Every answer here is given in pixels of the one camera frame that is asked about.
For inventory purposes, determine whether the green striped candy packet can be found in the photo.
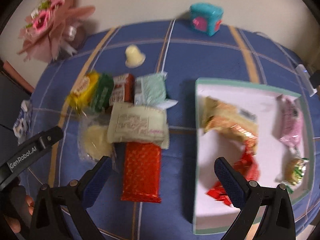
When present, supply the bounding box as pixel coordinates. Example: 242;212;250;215
275;157;310;194

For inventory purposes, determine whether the clear round bun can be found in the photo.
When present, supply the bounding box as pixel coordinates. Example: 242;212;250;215
78;112;117;169

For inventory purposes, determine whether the red flower snack packet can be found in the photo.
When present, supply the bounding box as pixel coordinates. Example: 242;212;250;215
207;148;260;209

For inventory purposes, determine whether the orange red patterned packet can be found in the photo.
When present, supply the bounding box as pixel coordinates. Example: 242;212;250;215
121;142;162;203

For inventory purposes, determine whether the cream paper snack packet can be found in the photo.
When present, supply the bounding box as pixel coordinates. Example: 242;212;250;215
107;102;170;150

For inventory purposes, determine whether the yellow snack packet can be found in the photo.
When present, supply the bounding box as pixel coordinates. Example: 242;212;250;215
66;71;100;113

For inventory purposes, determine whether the pink snack packet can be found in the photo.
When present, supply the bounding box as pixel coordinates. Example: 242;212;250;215
277;94;304;148

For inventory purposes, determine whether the brown milk biscuit packet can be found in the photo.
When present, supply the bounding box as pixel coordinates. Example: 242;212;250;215
109;73;135;107

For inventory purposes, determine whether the beige barcode cake packet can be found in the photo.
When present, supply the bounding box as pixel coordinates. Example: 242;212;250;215
201;96;258;155

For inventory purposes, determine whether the mint green snack packet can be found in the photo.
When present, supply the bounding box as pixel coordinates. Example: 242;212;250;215
134;72;178;109

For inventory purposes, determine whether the person's left hand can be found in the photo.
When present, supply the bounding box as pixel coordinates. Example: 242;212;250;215
5;194;35;234

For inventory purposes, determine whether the crumpled blue white wrapper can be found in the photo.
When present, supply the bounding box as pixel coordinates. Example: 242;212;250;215
12;100;33;145

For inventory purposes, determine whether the black cabinet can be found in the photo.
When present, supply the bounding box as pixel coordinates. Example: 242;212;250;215
0;74;31;165

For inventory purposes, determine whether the teal rimmed white tray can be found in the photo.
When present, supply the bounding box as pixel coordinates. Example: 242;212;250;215
193;78;319;236

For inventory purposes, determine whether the pink flower bouquet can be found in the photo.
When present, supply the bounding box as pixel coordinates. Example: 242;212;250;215
17;0;95;63

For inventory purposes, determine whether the black power adapter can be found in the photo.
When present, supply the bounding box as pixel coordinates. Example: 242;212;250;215
309;70;320;89

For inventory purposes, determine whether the small pudding cup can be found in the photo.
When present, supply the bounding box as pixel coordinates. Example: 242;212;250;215
125;44;146;68

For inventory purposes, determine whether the white power strip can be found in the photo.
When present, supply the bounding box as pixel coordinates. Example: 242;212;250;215
296;64;317;97

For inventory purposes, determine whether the blue plaid tablecloth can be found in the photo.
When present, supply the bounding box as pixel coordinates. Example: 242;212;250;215
30;20;319;239

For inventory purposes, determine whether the teal toy house box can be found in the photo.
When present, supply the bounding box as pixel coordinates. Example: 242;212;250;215
189;2;224;36

